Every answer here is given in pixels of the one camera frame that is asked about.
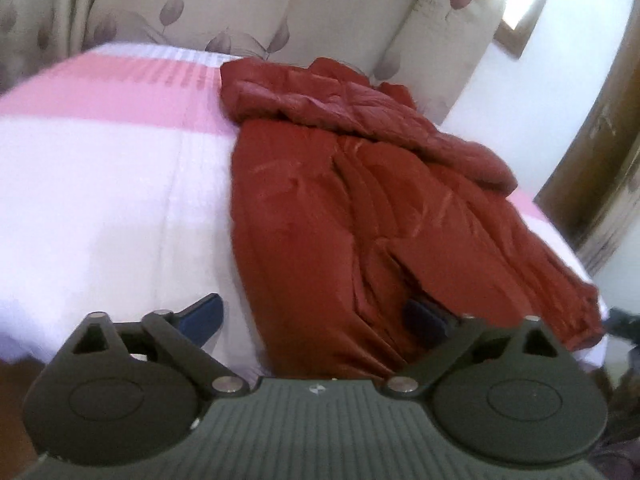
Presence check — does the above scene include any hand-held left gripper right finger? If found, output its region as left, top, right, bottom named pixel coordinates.
left=383, top=300, right=567, bottom=400

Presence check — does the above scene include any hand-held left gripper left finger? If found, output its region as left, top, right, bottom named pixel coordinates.
left=64, top=292, right=249, bottom=400

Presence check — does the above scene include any red padded jacket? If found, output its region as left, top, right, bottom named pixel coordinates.
left=219, top=56, right=606, bottom=380

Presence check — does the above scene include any leaf print headboard cloth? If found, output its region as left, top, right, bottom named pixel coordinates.
left=82, top=0, right=307, bottom=60

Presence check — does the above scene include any leaf print curtain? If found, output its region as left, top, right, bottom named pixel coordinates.
left=0, top=0, right=103, bottom=92

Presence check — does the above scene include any wooden door frame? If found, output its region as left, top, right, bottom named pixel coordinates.
left=534, top=7, right=640, bottom=273

